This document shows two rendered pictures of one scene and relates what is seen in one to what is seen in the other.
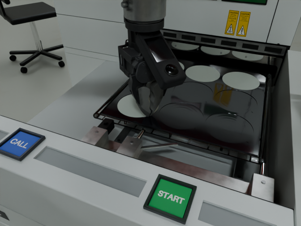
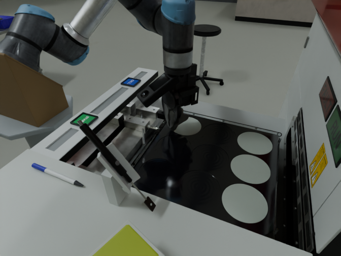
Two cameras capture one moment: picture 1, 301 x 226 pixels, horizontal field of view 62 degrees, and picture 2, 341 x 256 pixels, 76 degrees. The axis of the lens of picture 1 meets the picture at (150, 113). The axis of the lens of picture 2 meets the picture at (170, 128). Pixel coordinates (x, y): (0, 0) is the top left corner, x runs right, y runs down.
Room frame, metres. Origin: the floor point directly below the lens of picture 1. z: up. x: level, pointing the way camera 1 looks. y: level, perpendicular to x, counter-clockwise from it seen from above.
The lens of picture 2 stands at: (0.44, -0.54, 1.34)
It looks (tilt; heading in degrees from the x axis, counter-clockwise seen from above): 38 degrees down; 90
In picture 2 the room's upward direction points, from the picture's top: straight up
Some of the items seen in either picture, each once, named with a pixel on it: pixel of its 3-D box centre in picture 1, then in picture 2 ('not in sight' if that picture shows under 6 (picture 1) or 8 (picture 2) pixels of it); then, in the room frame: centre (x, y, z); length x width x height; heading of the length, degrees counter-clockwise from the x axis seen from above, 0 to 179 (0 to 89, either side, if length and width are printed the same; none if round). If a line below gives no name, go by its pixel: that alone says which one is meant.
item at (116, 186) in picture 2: not in sight; (120, 179); (0.35, -0.29, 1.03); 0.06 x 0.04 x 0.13; 157
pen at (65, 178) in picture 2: not in sight; (57, 174); (0.20, -0.23, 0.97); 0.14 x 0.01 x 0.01; 156
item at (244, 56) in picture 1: (204, 59); (292, 177); (0.75, -0.18, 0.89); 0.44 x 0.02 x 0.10; 67
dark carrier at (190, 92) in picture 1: (192, 92); (209, 157); (0.55, -0.11, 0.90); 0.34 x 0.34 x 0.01; 67
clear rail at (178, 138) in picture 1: (170, 136); (151, 140); (0.38, -0.04, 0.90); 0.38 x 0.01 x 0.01; 67
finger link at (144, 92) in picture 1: (138, 97); (174, 114); (0.45, 0.03, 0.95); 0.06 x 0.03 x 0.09; 30
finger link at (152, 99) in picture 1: (150, 93); (179, 119); (0.47, 0.00, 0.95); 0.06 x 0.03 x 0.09; 30
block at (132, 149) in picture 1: (126, 155); (136, 123); (0.33, 0.05, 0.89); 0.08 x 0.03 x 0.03; 157
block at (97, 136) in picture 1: (90, 144); (147, 110); (0.36, 0.12, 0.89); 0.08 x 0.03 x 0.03; 157
